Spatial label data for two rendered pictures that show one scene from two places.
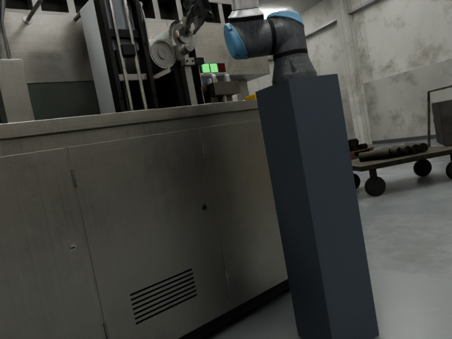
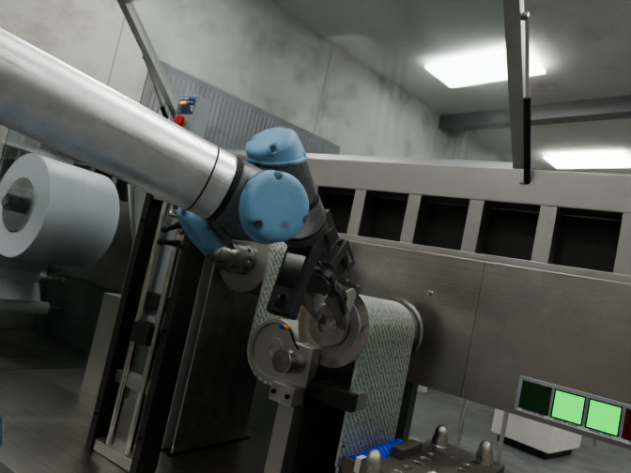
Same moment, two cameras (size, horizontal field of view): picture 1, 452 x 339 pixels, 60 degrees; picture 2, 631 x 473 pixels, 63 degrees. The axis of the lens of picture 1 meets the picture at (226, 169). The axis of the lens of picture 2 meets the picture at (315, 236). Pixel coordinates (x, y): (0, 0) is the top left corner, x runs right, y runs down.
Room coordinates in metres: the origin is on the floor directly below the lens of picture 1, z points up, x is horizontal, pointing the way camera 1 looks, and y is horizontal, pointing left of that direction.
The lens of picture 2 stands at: (1.48, -0.79, 1.33)
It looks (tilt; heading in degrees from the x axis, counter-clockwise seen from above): 5 degrees up; 73
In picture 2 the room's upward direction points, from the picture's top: 12 degrees clockwise
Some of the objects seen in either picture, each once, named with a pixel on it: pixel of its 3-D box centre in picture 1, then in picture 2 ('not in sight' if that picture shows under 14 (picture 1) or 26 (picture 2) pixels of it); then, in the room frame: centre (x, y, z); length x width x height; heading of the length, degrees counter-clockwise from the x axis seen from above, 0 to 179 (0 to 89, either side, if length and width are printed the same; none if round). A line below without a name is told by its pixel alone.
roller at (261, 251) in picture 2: not in sight; (279, 267); (1.76, 0.36, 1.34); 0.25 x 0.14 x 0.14; 39
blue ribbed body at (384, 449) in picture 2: not in sight; (378, 455); (1.96, 0.10, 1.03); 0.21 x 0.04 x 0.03; 39
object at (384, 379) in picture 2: (184, 72); (376, 405); (1.94, 0.11, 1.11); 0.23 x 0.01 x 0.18; 39
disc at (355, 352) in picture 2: (182, 36); (332, 325); (1.81, 0.08, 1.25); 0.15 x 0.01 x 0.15; 129
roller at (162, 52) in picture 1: (149, 60); (309, 349); (1.83, 0.26, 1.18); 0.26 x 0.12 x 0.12; 39
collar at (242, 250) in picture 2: not in sight; (234, 256); (1.64, 0.27, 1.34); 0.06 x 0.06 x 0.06; 39
